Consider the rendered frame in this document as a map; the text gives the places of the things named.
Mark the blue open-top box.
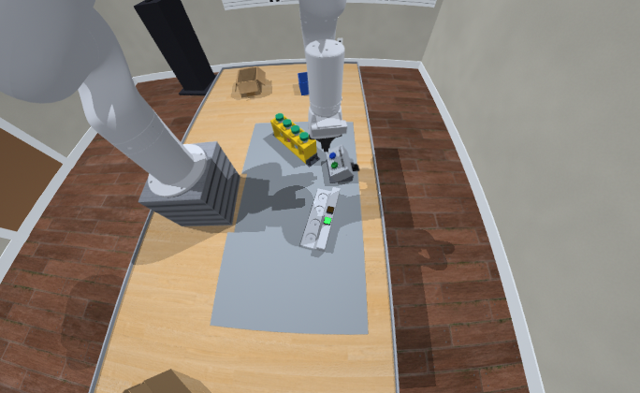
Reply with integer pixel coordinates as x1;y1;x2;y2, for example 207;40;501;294
298;72;309;95

